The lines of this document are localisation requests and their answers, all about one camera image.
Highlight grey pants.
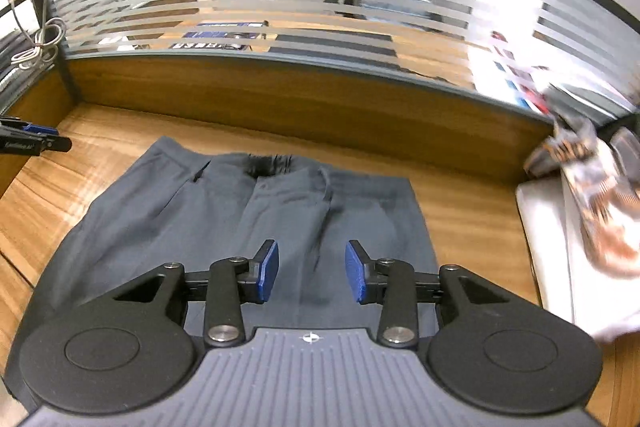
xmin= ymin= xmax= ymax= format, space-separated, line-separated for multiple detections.
xmin=5 ymin=136 xmax=442 ymax=408

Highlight wooden partition panel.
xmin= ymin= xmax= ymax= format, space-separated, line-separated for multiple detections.
xmin=0 ymin=2 xmax=76 ymax=198
xmin=62 ymin=54 xmax=566 ymax=182

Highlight colourful printed papers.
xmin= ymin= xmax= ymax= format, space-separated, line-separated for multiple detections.
xmin=487 ymin=29 xmax=556 ymax=115

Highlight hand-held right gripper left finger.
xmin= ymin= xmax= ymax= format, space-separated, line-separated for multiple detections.
xmin=111 ymin=239 xmax=280 ymax=350

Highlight blue box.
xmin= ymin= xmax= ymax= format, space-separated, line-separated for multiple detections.
xmin=167 ymin=21 xmax=268 ymax=52

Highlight patterned cloth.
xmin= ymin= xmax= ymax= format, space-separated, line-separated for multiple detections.
xmin=524 ymin=112 xmax=640 ymax=279

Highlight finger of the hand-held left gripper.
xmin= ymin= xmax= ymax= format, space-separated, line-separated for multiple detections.
xmin=0 ymin=116 xmax=61 ymax=136
xmin=0 ymin=134 xmax=73 ymax=156

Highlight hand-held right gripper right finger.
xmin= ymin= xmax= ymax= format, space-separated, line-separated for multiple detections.
xmin=344 ymin=239 xmax=519 ymax=350

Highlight grey cable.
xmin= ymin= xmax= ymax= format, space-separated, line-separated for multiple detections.
xmin=7 ymin=0 xmax=68 ymax=70

